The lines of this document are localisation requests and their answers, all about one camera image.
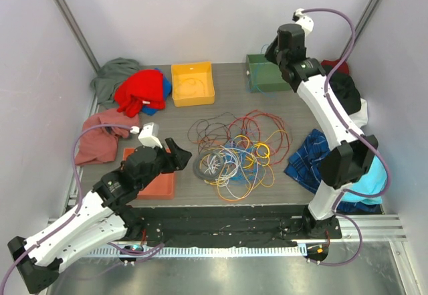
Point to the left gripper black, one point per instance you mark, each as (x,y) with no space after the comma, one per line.
(179,158)

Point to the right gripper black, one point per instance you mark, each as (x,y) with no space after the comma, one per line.
(270,52)

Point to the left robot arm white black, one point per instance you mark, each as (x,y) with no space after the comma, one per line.
(102,216)

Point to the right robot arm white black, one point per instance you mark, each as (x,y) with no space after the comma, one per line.
(351,152)

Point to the orange plastic bin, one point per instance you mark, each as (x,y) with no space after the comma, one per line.
(161,188)

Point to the green plastic bin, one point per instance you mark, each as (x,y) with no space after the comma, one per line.
(264,76)

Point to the blue cloth under red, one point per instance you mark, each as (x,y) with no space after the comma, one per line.
(151,109)

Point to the dark red cloth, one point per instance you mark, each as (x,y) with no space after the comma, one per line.
(328,65)

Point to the black cloth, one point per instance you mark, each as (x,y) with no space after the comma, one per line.
(346,92)

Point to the yellow plastic bin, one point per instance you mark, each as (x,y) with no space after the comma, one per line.
(192,84)

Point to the pink cloth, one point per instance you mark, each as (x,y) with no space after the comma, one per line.
(100,145)

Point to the white cloth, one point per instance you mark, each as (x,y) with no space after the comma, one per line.
(360,118)

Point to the grey cloth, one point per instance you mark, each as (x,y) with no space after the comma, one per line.
(110,76)

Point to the blue striped cloth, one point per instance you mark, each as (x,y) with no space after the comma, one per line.
(303,165)

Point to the light blue cloth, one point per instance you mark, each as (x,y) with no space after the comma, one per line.
(369,184)

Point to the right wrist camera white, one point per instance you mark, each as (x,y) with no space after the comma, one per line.
(304,21)

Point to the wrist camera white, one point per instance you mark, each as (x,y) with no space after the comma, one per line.
(147,135)
(304,21)

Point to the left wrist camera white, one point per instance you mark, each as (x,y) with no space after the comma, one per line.
(147,135)

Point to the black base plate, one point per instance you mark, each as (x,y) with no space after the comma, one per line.
(251,226)

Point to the slotted cable duct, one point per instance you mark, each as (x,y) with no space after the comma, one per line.
(108,251)

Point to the right aluminium corner post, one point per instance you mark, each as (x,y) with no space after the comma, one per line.
(365,18)

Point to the aluminium corner post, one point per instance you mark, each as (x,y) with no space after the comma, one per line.
(73,25)
(365,18)

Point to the left aluminium corner post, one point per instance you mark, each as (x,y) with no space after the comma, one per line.
(73,25)

